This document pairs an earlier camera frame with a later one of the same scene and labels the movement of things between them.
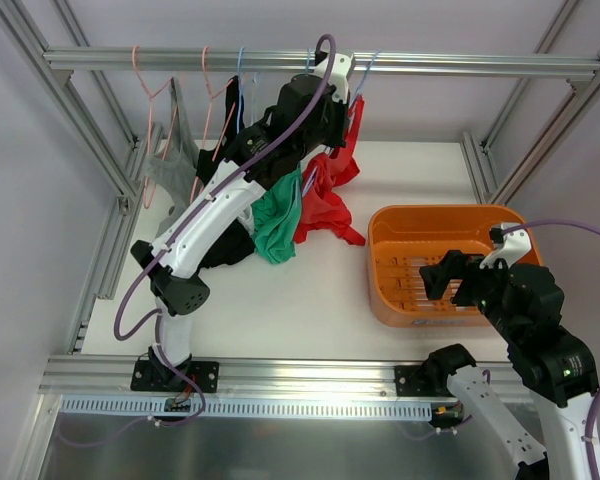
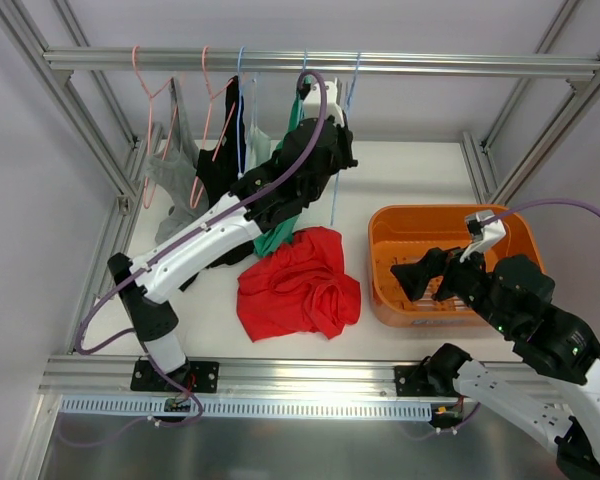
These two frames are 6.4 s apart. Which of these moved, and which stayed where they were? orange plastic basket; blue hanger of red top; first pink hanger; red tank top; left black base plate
Moved: blue hanger of red top; red tank top
Stayed: left black base plate; orange plastic basket; first pink hanger
